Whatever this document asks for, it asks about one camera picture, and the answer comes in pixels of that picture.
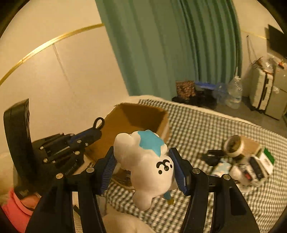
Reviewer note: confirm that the black white device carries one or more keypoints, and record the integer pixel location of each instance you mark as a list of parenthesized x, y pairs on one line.
[(253, 170)]

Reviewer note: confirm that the grey cabinet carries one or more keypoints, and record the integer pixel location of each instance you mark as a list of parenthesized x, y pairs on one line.
[(276, 107)]

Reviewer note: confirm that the black glossy tray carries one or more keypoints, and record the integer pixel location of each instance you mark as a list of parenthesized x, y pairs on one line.
[(212, 157)]

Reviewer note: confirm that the cardboard box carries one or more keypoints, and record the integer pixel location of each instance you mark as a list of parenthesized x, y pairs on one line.
[(129, 117)]

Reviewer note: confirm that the white suitcase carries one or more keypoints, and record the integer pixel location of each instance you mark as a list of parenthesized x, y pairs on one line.
[(261, 87)]

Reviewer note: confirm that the checkered bed cover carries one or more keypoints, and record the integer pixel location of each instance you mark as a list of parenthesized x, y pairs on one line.
[(194, 130)]

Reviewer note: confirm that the green curtain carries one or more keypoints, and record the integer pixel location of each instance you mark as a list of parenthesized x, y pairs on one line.
[(157, 43)]

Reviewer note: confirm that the blue tissue pack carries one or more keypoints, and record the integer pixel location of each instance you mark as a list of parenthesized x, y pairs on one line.
[(220, 169)]

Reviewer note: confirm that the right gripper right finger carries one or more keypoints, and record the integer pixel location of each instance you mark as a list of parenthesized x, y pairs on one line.
[(231, 212)]

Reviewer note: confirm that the white plush toy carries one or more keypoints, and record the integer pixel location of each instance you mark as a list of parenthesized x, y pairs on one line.
[(152, 171)]

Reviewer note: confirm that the green white carton box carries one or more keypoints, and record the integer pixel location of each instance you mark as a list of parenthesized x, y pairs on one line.
[(267, 160)]

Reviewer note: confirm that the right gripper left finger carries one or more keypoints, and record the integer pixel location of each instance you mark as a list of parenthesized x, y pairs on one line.
[(54, 212)]

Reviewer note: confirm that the clear water bottle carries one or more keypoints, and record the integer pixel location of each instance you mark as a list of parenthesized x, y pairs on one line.
[(234, 93)]

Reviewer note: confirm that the person left hand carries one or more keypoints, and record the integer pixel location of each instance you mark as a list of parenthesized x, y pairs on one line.
[(26, 199)]

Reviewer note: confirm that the wall television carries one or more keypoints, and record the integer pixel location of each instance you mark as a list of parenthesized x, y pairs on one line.
[(277, 41)]

